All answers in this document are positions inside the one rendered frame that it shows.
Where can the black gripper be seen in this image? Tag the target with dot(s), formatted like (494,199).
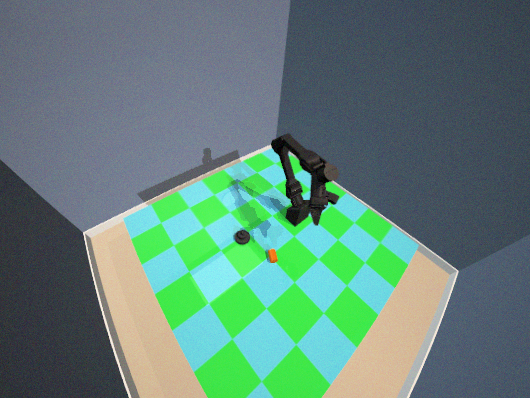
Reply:
(317,203)

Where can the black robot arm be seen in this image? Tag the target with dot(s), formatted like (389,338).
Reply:
(321,171)

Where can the orange cylindrical knob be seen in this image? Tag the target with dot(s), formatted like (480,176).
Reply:
(273,256)

